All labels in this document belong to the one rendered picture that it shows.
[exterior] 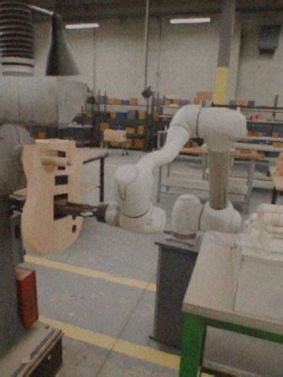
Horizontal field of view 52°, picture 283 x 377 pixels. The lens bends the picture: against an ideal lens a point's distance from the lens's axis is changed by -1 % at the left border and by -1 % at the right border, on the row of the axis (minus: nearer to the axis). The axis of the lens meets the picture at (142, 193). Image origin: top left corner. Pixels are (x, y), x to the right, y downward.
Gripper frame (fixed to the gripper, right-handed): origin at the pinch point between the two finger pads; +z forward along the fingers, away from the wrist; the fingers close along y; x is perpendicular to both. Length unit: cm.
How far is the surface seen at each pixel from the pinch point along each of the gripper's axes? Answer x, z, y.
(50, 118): 31.3, -8.8, -21.9
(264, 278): -6, -73, -20
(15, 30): 57, 5, -22
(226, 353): -97, -70, 81
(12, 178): 9.8, 17.3, -8.0
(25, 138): 25.5, 17.0, -1.4
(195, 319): -23, -57, -18
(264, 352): -96, -94, 90
